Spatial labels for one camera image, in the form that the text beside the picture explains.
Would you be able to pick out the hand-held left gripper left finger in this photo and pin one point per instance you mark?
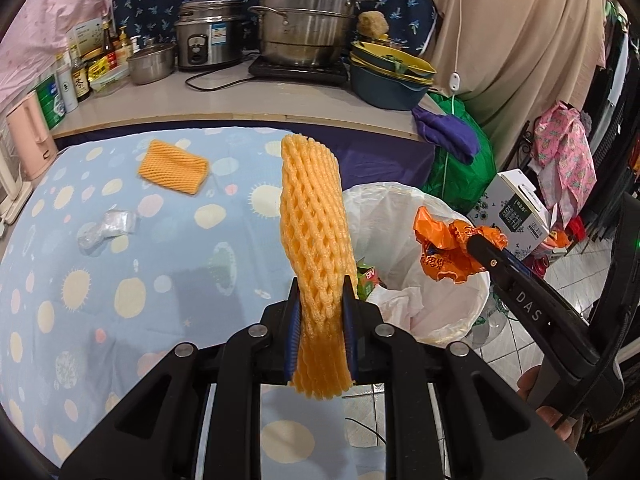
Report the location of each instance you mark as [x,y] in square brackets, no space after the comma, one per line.
[292,345]

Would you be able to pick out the black induction cooktop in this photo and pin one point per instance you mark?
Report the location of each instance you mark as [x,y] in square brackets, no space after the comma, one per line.
[300,73]

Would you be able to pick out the white carton box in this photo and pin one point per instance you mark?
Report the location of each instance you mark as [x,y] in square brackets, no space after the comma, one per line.
[85,35]

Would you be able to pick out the white printed gift box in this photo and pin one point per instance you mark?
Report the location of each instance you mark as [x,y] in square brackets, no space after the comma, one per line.
[520,220]

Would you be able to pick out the white paper towel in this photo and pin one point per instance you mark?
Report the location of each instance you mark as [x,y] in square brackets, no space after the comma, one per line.
[395,307]

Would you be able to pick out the green plastic bag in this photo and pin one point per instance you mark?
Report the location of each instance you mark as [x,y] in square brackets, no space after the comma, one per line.
[465,180]

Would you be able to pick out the dark purple tablecloth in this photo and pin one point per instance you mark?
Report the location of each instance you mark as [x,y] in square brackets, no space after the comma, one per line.
[380,160]

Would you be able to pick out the purple cloth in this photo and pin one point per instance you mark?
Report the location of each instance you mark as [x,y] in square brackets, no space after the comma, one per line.
[445,132]

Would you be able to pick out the small steel pot with lid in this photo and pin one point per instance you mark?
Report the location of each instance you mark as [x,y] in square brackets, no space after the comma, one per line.
[150,62]

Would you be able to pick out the person's right hand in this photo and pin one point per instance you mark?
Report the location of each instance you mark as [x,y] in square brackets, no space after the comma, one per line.
[527,385]

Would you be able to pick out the pink floral garment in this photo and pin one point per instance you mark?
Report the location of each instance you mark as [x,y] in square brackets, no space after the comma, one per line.
[565,150]

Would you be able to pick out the orange snack wrapper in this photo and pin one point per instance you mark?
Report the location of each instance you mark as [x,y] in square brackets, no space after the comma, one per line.
[445,260]

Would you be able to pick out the brown sauce bottle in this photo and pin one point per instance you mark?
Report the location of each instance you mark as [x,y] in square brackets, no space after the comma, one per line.
[107,42]

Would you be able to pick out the yellow packet container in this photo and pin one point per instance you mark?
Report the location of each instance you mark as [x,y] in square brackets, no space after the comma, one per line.
[107,79]

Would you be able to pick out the crumpled clear plastic wrap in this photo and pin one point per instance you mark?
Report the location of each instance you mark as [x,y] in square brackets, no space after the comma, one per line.
[112,222]

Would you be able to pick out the orange foam fruit net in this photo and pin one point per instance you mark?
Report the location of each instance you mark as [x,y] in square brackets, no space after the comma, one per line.
[310,220]
[172,167]

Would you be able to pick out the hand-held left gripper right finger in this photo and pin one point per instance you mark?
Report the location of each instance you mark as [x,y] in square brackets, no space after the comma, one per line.
[351,350]

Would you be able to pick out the steel rice cooker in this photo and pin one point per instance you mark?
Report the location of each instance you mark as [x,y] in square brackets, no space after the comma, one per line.
[207,35]

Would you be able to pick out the cream trash bin with liner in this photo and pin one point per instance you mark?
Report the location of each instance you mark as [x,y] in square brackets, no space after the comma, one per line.
[450,312]

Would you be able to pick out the blue dotted blanket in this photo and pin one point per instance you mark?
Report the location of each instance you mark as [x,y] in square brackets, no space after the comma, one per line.
[175,285]

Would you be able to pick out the pink dotted cloth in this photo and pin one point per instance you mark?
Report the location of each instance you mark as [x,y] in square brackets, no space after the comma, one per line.
[40,10]

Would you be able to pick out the pink electric kettle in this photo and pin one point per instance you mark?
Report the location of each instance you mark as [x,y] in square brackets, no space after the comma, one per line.
[32,135]

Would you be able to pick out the white plastic bottle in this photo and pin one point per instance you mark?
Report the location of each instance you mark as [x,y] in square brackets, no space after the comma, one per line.
[67,87]

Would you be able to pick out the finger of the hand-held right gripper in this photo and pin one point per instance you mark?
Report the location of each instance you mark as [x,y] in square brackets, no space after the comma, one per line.
[522,266]
[492,262]

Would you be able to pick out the dark teal basin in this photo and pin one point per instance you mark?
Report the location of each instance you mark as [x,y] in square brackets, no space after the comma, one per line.
[380,95]

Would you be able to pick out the rack of hanging clothes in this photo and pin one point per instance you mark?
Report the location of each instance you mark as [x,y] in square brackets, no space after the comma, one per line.
[620,85]

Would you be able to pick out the green tin can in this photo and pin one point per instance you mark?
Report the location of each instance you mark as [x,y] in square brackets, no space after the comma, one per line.
[50,102]

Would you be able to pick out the white clear jug appliance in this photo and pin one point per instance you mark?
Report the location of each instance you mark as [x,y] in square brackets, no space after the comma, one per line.
[10,180]

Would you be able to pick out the dark soy sauce bottle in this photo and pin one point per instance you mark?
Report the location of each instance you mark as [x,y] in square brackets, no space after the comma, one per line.
[80,82]

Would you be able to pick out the green cardboard box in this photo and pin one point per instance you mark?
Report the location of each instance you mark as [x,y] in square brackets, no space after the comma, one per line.
[367,282]

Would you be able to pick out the yellow cap sauce bottle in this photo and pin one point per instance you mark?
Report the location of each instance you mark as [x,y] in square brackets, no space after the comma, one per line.
[123,46]

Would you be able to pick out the yellow rimmed bowl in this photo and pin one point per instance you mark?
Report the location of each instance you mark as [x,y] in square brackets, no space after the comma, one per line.
[395,57]
[415,78]

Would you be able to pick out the beige curtain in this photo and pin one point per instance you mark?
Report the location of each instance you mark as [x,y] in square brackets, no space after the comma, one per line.
[525,35]

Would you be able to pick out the large steel steamer pot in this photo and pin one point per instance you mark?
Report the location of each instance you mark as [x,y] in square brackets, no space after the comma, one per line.
[305,20]

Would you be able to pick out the brown loofah sponge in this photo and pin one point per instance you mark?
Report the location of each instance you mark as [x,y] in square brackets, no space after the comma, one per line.
[372,25]

